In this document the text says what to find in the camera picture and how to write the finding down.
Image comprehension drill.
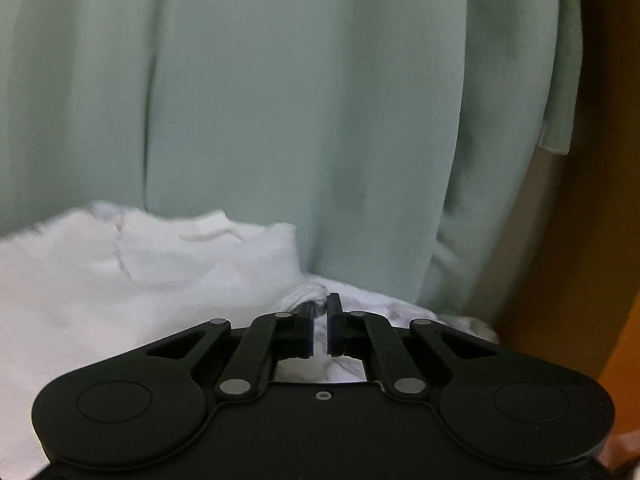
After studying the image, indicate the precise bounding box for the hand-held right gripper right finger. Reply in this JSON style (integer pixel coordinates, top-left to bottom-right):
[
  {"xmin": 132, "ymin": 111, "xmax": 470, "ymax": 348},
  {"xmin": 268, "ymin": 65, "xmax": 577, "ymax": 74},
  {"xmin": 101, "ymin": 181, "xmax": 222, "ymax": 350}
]
[{"xmin": 326, "ymin": 292, "xmax": 501, "ymax": 403}]

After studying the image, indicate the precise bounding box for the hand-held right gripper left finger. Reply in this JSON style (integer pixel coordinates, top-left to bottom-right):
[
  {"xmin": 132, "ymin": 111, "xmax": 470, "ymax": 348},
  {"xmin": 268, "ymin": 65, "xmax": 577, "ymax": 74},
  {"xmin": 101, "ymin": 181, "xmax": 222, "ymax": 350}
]
[{"xmin": 145, "ymin": 305, "xmax": 313, "ymax": 403}]

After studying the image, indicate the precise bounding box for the white ribbed sweater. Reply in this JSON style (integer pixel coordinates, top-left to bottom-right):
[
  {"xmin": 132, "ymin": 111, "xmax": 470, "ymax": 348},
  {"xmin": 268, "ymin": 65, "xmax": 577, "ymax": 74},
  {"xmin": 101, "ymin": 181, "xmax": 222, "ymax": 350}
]
[{"xmin": 0, "ymin": 200, "xmax": 328, "ymax": 480}]

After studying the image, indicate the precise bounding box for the green curtain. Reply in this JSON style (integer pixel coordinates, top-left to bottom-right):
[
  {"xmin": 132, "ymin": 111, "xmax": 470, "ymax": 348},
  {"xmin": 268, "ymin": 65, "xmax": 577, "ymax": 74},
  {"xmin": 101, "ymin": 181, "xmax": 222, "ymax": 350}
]
[{"xmin": 0, "ymin": 0, "xmax": 581, "ymax": 318}]

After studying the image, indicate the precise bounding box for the wooden headboard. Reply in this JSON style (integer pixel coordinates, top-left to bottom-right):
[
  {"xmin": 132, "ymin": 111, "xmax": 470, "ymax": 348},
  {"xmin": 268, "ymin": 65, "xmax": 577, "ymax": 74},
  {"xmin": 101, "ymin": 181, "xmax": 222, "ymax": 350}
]
[{"xmin": 505, "ymin": 0, "xmax": 640, "ymax": 441}]

